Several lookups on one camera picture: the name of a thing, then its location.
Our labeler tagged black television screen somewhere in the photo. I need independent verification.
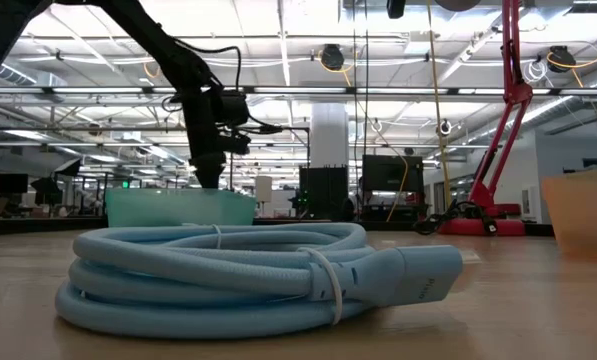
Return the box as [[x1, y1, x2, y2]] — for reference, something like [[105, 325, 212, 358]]
[[361, 153, 425, 194]]

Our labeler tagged white building column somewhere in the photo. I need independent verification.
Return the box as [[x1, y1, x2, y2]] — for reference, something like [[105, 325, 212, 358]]
[[310, 102, 350, 169]]

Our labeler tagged light blue cable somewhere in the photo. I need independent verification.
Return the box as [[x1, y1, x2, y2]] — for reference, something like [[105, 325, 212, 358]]
[[54, 222, 464, 341]]

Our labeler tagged white box on stand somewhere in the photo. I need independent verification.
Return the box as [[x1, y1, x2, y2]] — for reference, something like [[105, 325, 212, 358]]
[[255, 174, 274, 204]]

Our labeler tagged yellow hanging cord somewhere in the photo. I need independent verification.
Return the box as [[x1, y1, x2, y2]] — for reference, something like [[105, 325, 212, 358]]
[[425, 0, 453, 209]]

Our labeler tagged black ceiling cable reel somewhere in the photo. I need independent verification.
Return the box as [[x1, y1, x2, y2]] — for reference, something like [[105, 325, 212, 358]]
[[320, 43, 347, 71], [547, 45, 578, 74]]

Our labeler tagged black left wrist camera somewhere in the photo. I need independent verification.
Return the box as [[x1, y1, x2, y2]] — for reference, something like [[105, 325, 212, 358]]
[[220, 91, 253, 127]]

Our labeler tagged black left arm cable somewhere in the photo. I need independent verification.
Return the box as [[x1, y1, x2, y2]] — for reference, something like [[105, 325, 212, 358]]
[[170, 38, 243, 94]]

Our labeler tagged black metal table frame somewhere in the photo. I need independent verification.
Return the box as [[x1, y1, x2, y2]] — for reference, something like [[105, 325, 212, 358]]
[[0, 215, 554, 237]]

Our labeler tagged orange translucent plastic bin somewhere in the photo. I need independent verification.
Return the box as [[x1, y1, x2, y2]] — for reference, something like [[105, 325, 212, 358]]
[[541, 167, 597, 259]]

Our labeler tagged black lamp cord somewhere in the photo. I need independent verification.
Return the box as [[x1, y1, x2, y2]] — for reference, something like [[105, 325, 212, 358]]
[[412, 198, 500, 236]]

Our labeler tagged black metal stand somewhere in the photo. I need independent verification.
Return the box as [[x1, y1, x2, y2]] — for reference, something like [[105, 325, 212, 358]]
[[229, 124, 312, 191]]

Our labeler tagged black cabinet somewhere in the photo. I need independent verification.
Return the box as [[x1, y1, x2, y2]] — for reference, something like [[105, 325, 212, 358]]
[[297, 165, 350, 223]]

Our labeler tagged teal translucent plastic bin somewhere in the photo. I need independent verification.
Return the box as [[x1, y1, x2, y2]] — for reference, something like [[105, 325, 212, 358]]
[[104, 187, 258, 229]]

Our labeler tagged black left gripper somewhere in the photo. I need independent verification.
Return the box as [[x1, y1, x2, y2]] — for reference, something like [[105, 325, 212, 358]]
[[180, 84, 253, 190]]

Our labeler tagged red desk lamp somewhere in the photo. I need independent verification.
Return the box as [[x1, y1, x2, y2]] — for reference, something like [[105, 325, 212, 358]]
[[436, 0, 535, 238]]

